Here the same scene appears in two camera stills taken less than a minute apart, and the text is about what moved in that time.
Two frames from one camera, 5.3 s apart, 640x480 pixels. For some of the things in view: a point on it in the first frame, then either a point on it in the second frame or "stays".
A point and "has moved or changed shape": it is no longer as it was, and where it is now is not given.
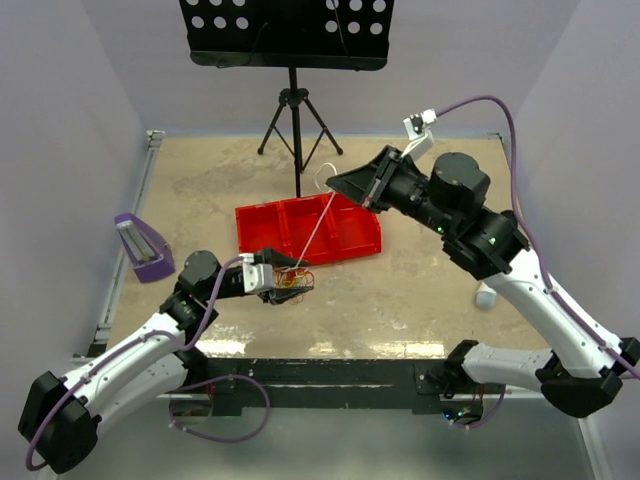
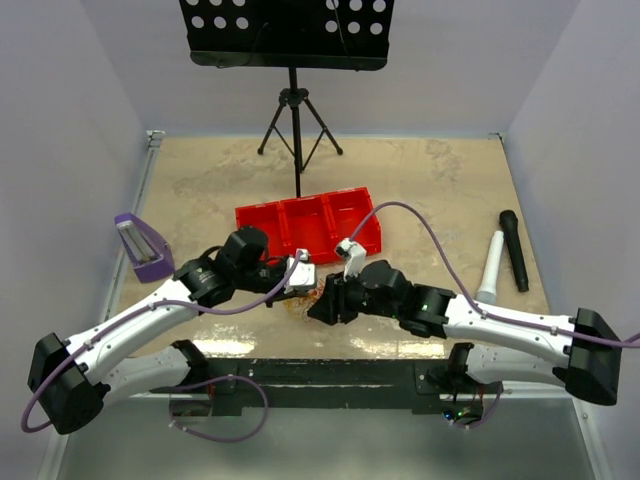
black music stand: (344, 35) stays
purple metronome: (149, 253) stays
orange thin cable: (306, 271) has moved or changed shape
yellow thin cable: (288, 283) has moved or changed shape
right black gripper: (370, 183) → (334, 301)
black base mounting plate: (336, 385) stays
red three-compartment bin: (309, 230) stays
